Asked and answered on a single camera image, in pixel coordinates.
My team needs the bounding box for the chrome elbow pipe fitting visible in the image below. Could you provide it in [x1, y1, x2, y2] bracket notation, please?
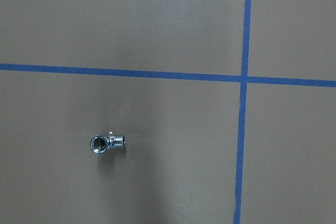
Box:
[90, 132, 126, 155]

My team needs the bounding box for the brown paper table mat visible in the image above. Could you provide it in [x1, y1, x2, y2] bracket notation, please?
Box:
[1, 0, 335, 223]

